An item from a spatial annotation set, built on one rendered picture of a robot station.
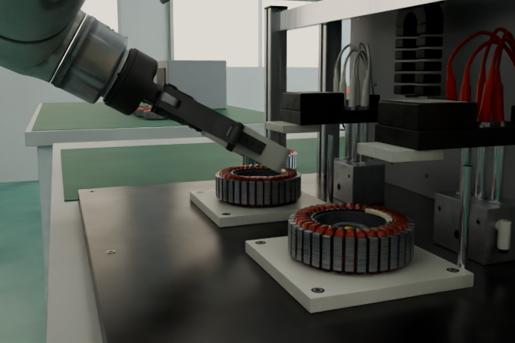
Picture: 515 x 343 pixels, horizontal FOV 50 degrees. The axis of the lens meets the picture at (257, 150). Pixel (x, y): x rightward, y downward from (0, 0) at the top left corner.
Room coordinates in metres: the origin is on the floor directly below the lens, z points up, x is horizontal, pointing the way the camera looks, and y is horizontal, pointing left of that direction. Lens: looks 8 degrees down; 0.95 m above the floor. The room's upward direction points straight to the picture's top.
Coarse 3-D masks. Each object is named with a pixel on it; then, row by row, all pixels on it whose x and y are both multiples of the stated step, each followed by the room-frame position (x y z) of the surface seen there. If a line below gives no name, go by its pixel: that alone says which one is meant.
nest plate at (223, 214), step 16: (192, 192) 0.74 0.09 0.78; (208, 192) 0.74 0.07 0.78; (304, 192) 0.74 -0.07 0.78; (208, 208) 0.66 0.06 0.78; (224, 208) 0.65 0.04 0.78; (240, 208) 0.65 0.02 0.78; (256, 208) 0.65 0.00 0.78; (272, 208) 0.65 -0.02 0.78; (288, 208) 0.65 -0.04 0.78; (224, 224) 0.61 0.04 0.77; (240, 224) 0.62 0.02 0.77
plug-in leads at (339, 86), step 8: (344, 48) 0.78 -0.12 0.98; (360, 48) 0.78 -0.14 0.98; (368, 48) 0.75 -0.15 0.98; (360, 56) 0.77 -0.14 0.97; (368, 56) 0.75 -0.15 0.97; (336, 64) 0.78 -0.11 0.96; (344, 64) 0.75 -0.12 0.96; (368, 64) 0.74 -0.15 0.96; (336, 72) 0.78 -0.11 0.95; (344, 72) 0.75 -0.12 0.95; (352, 72) 0.74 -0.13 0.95; (368, 72) 0.74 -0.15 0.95; (336, 80) 0.77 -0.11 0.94; (344, 80) 0.75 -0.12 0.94; (352, 80) 0.73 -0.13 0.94; (368, 80) 0.74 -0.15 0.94; (336, 88) 0.77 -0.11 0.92; (344, 88) 0.75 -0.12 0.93; (352, 88) 0.73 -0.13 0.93; (368, 88) 0.74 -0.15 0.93; (344, 96) 0.75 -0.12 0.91; (352, 96) 0.73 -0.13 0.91; (368, 96) 0.74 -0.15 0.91; (376, 96) 0.78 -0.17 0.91; (344, 104) 0.75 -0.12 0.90; (352, 104) 0.73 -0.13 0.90; (368, 104) 0.74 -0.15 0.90; (376, 104) 0.78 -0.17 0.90
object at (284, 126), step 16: (288, 96) 0.73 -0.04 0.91; (304, 96) 0.70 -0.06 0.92; (320, 96) 0.70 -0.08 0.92; (336, 96) 0.71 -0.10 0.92; (288, 112) 0.73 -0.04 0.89; (304, 112) 0.69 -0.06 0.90; (320, 112) 0.70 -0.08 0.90; (336, 112) 0.71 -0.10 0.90; (352, 112) 0.72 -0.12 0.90; (368, 112) 0.72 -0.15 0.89; (272, 128) 0.72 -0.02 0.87; (288, 128) 0.69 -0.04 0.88; (304, 128) 0.70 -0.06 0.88; (368, 128) 0.73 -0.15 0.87
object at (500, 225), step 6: (498, 222) 0.49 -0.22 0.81; (504, 222) 0.48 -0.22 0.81; (510, 222) 0.48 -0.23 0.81; (498, 228) 0.49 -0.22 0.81; (504, 228) 0.48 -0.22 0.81; (510, 228) 0.48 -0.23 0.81; (498, 234) 0.49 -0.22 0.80; (504, 234) 0.48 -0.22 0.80; (510, 234) 0.48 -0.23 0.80; (498, 240) 0.48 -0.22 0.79; (504, 240) 0.48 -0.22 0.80; (498, 246) 0.48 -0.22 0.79; (504, 246) 0.48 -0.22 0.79; (504, 252) 0.48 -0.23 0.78
